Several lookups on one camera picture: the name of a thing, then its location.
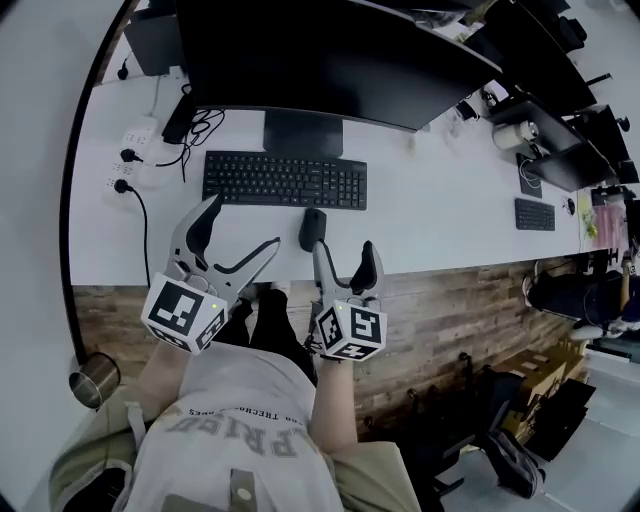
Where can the black angled monitor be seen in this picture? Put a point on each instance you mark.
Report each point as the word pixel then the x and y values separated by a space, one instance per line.
pixel 555 145

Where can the person's right forearm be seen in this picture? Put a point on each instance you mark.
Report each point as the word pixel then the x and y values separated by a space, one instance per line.
pixel 332 405

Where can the black flat monitor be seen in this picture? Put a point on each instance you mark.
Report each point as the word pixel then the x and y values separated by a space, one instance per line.
pixel 600 132
pixel 155 42
pixel 540 55

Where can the metal cup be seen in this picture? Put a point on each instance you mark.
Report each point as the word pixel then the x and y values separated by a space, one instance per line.
pixel 95 382

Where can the white power strip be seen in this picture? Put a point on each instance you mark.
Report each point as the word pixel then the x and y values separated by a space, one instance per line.
pixel 140 132
pixel 145 177

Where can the black flat bag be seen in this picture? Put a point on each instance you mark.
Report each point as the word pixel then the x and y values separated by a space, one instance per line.
pixel 567 420

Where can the yellow packet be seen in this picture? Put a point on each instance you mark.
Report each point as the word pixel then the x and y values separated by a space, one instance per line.
pixel 587 215

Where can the black plug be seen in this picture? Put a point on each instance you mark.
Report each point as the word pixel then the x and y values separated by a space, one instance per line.
pixel 122 72
pixel 130 156

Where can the large black monitor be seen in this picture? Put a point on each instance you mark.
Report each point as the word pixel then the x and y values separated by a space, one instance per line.
pixel 320 60

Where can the small black charger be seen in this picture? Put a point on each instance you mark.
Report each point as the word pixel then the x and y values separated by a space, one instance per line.
pixel 467 111

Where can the small black keyboard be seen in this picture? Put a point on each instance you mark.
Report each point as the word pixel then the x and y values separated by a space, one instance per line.
pixel 535 215

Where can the cardboard box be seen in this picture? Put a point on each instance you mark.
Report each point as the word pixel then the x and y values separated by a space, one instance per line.
pixel 545 372

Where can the person's left forearm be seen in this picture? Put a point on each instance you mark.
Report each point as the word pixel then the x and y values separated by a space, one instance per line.
pixel 162 380

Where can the white roll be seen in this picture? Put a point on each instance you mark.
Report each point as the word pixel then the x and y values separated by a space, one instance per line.
pixel 510 135

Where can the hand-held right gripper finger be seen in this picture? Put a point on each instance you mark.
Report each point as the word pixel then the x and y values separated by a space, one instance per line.
pixel 372 275
pixel 325 270

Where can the black trousers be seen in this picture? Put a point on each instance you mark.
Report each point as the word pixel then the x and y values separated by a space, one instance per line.
pixel 272 325

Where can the black oval object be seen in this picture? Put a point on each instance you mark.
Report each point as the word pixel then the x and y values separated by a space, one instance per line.
pixel 571 205

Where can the black mouse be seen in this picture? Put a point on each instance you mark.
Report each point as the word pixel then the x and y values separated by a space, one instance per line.
pixel 312 225

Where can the black backpack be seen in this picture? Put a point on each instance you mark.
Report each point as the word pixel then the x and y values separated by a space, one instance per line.
pixel 510 450

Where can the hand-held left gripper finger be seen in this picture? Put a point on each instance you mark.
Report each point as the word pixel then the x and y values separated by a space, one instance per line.
pixel 186 232
pixel 252 270

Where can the black power adapter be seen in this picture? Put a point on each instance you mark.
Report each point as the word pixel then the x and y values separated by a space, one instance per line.
pixel 177 120

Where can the white printed t-shirt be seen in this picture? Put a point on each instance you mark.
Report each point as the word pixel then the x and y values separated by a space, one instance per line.
pixel 235 450

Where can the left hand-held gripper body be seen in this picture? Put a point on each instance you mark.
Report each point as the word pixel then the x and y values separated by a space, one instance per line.
pixel 175 310

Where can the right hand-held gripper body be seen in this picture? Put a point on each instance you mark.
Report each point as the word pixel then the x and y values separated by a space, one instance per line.
pixel 367 322

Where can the olive jacket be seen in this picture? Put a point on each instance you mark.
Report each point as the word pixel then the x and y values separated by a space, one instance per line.
pixel 85 450

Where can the black office chair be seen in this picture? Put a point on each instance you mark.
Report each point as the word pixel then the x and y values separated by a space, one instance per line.
pixel 440 450

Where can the pink packet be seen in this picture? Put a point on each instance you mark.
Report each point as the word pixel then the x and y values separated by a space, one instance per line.
pixel 610 225

